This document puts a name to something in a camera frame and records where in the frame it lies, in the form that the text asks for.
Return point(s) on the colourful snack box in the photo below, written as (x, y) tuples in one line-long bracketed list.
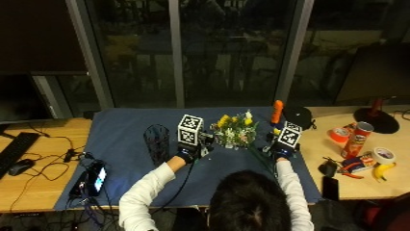
[(358, 163)]

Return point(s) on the black keyboard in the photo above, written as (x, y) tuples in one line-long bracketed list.
[(16, 150)]

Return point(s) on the black round cap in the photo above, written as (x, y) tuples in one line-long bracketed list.
[(298, 117)]

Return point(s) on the white left marker cube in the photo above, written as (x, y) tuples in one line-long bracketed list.
[(189, 130)]

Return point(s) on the red chips can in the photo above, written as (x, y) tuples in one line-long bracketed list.
[(357, 141)]

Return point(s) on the black monitor with red stand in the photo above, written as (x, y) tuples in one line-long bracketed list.
[(375, 77)]

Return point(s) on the white right marker cube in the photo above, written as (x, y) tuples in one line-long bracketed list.
[(289, 136)]

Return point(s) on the black smartphone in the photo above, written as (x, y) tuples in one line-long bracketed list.
[(330, 188)]

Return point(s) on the black mesh pen holder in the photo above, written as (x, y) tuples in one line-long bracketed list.
[(156, 144)]

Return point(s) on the yellow banana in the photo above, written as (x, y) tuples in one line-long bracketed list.
[(382, 170)]

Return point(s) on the orange tape roll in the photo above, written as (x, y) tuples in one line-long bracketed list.
[(340, 135)]

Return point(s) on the mixed yellow white flower bouquet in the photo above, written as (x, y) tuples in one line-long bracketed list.
[(234, 131)]

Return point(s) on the white marker cube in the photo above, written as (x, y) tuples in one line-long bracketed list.
[(189, 130), (289, 136)]

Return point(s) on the black computer mouse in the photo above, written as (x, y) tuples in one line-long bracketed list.
[(21, 166)]

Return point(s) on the black computer monitor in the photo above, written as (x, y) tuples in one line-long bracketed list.
[(21, 96)]

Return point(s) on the red chair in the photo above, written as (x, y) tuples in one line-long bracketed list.
[(383, 213)]

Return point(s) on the grey window post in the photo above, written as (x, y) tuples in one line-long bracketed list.
[(176, 54), (294, 48), (92, 54)]

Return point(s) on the white tape roll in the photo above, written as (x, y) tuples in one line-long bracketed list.
[(383, 155)]

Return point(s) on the person's right hand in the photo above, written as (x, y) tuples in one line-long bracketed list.
[(282, 153)]

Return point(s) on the blue table cloth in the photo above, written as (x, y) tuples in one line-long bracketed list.
[(124, 141)]

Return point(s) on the small black pouch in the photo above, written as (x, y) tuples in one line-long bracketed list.
[(328, 167)]

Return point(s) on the person's left hand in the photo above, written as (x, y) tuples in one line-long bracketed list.
[(188, 152)]

